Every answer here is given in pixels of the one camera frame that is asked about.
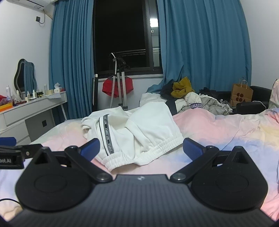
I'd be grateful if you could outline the red garment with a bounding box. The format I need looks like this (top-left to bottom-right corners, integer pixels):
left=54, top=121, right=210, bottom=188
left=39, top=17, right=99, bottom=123
left=102, top=76, right=133, bottom=97

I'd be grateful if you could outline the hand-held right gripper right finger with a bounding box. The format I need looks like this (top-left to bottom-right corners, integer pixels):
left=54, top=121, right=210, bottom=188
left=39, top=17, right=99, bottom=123
left=170, top=137, right=251, bottom=184

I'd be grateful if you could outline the dark navy cloth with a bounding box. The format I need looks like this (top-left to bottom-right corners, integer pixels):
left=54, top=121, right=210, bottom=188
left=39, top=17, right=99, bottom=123
left=161, top=84, right=175, bottom=97

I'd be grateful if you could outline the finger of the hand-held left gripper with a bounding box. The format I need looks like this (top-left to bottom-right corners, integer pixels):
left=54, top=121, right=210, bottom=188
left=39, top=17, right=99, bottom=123
left=0, top=137, right=17, bottom=147
left=0, top=144, right=43, bottom=158

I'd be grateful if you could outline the brown paper bag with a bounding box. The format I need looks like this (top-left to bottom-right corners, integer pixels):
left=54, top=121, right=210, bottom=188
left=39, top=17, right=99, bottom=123
left=230, top=79, right=254, bottom=107

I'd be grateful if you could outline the grey-white clothes pile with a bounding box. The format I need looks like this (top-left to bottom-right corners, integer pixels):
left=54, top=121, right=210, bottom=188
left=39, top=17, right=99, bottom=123
left=184, top=92, right=233, bottom=116

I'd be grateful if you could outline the black cable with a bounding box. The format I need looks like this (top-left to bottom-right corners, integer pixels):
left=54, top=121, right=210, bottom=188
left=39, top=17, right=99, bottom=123
left=0, top=198, right=22, bottom=214

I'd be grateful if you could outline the mustard yellow cloth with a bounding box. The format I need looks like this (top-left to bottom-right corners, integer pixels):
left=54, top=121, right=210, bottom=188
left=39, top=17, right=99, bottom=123
left=171, top=76, right=195, bottom=98

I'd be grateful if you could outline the cream pillow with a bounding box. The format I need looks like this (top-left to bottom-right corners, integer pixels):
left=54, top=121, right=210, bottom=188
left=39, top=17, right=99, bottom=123
left=268, top=79, right=279, bottom=109

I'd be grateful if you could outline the wavy black-framed mirror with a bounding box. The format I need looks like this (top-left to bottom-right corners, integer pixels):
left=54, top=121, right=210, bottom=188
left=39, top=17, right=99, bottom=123
left=13, top=58, right=38, bottom=93

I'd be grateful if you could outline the black upright panel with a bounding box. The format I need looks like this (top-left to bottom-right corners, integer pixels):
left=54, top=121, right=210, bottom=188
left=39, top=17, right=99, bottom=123
left=92, top=74, right=99, bottom=112

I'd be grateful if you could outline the white air conditioner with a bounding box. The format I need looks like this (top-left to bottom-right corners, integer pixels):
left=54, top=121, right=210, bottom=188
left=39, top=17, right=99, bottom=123
left=6, top=0, right=58, bottom=9

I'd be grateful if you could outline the white dresser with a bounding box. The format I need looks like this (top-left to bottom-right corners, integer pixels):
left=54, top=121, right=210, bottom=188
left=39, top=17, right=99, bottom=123
left=0, top=91, right=67, bottom=146

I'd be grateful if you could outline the white garment with striped trim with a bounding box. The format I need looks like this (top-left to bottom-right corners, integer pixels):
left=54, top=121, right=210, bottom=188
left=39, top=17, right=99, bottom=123
left=81, top=101, right=184, bottom=172

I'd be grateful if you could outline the wide blue curtain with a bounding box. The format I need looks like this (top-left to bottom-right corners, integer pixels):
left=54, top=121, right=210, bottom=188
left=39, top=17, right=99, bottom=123
left=146, top=0, right=252, bottom=103

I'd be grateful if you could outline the pastel tie-dye blanket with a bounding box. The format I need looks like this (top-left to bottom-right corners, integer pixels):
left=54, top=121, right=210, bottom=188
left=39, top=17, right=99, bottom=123
left=0, top=107, right=279, bottom=221

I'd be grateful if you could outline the dark window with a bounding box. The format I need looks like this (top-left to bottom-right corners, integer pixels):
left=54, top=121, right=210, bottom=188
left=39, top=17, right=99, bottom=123
left=93, top=0, right=163, bottom=76

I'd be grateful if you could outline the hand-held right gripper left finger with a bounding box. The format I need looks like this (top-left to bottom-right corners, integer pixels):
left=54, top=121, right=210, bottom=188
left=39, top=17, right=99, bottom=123
left=33, top=138, right=113, bottom=183

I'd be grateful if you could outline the narrow blue curtain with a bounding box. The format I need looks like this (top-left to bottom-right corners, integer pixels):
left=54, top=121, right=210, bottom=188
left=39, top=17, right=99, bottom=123
left=48, top=0, right=96, bottom=125

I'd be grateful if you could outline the black armchair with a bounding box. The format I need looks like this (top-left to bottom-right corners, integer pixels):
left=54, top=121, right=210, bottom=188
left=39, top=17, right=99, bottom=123
left=199, top=86, right=272, bottom=115

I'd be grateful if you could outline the garment steamer stand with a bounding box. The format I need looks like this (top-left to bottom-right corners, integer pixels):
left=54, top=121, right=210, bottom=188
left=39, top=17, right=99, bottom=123
left=108, top=52, right=131, bottom=111

